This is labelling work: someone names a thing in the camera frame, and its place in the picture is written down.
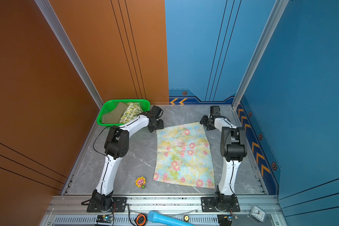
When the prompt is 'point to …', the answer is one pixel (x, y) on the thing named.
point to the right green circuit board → (231, 217)
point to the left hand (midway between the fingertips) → (160, 125)
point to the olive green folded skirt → (115, 116)
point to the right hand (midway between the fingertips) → (202, 122)
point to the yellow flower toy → (141, 182)
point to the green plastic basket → (144, 104)
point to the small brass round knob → (186, 218)
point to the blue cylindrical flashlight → (164, 219)
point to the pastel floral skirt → (183, 155)
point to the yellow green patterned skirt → (133, 111)
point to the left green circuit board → (104, 219)
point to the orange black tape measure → (140, 219)
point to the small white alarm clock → (257, 213)
